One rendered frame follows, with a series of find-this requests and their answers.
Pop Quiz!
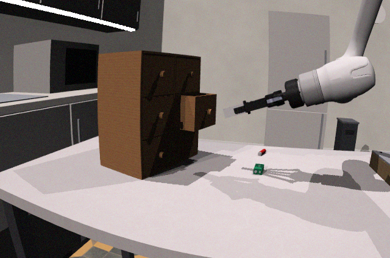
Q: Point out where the green 9v battery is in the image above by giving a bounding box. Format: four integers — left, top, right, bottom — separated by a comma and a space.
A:
253, 163, 264, 175

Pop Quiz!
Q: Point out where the red battery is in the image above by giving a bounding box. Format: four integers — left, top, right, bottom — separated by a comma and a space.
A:
258, 149, 266, 156

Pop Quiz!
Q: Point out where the brown small chest of drawers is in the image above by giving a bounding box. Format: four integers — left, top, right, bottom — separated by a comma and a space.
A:
97, 51, 201, 180

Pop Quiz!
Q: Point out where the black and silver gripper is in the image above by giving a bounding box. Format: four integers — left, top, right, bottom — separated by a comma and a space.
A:
223, 79, 305, 118

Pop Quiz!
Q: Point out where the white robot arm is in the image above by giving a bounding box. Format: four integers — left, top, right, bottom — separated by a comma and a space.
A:
297, 0, 382, 107

